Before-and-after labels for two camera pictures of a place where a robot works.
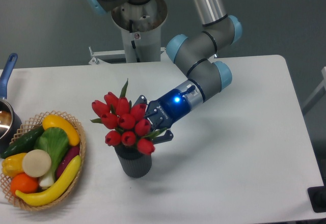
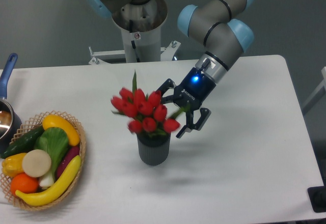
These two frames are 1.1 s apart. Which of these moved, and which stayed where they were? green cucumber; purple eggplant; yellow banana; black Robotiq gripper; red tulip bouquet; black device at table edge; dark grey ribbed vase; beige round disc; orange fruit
Moved: black Robotiq gripper; red tulip bouquet; dark grey ribbed vase
Stayed: orange fruit; purple eggplant; beige round disc; yellow banana; green cucumber; black device at table edge
